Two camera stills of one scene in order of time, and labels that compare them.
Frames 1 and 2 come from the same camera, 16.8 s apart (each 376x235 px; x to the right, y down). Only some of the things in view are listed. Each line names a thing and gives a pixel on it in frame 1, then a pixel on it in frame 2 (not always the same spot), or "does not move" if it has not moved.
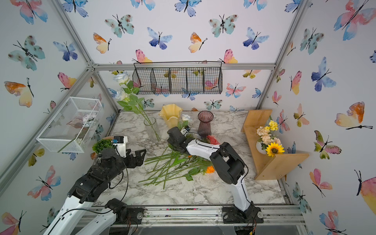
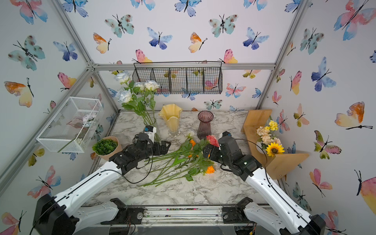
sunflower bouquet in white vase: x=268 y=144 does not move
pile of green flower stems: x=171 y=165 does not move
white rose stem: x=184 y=122 -> x=149 y=102
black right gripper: x=169 y=139 -> x=215 y=150
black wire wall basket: x=201 y=78 does not move
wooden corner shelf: x=264 y=167 does not move
